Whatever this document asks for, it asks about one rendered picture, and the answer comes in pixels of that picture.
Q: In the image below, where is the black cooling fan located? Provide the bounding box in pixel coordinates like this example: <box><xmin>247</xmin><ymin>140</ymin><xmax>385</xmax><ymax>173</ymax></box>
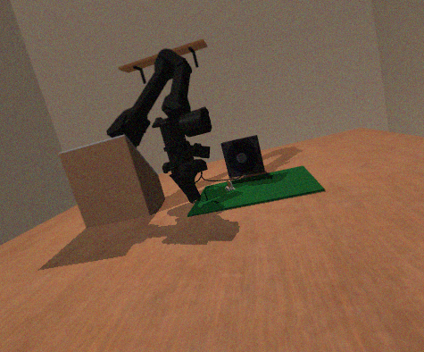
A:
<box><xmin>221</xmin><ymin>135</ymin><xmax>265</xmax><ymax>178</ymax></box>

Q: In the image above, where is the black cable with plug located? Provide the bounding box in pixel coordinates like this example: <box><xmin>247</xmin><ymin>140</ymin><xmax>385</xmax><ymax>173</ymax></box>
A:
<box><xmin>184</xmin><ymin>171</ymin><xmax>245</xmax><ymax>203</ymax></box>

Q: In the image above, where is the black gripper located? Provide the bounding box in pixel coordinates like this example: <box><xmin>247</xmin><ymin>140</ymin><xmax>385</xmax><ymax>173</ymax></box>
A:
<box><xmin>162</xmin><ymin>138</ymin><xmax>208</xmax><ymax>198</ymax></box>

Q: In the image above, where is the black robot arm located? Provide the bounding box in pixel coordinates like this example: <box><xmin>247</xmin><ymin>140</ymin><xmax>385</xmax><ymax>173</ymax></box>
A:
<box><xmin>107</xmin><ymin>48</ymin><xmax>212</xmax><ymax>160</ymax></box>

